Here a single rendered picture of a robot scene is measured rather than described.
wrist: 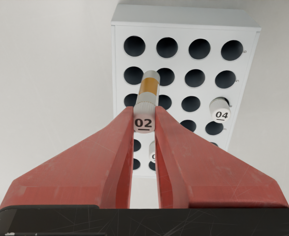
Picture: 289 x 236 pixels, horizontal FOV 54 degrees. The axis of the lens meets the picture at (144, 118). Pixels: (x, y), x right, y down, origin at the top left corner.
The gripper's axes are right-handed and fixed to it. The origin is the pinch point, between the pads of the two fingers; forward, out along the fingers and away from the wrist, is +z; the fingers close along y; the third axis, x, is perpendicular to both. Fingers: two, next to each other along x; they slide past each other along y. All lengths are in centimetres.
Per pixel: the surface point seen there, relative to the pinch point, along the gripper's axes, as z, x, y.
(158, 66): 6.0, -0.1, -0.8
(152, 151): 4.9, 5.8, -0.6
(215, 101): 5.7, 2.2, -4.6
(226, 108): 4.8, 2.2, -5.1
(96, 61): 9.8, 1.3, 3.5
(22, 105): 9.9, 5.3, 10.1
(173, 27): 6.0, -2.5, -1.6
